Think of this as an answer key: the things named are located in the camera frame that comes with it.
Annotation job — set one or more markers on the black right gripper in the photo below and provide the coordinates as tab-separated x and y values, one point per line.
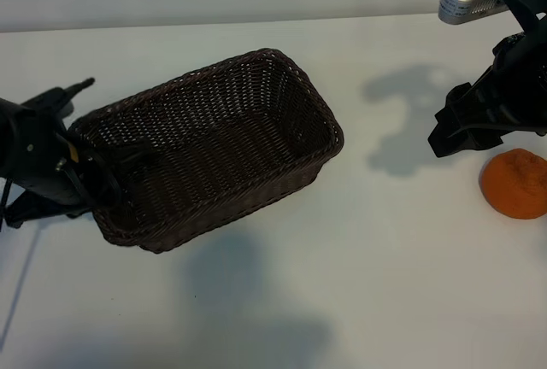
508	108

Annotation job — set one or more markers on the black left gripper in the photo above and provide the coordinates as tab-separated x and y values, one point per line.
64	183

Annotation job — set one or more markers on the orange fruit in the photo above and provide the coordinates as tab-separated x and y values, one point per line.
515	185

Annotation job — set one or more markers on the dark brown wicker basket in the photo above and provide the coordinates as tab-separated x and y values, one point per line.
222	138

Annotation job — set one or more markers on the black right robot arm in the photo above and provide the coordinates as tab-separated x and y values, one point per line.
527	55

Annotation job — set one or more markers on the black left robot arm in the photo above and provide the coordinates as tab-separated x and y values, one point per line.
21	134

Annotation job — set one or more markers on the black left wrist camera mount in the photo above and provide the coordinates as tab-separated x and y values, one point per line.
47	100

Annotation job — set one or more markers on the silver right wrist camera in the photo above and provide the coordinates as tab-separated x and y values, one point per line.
463	4

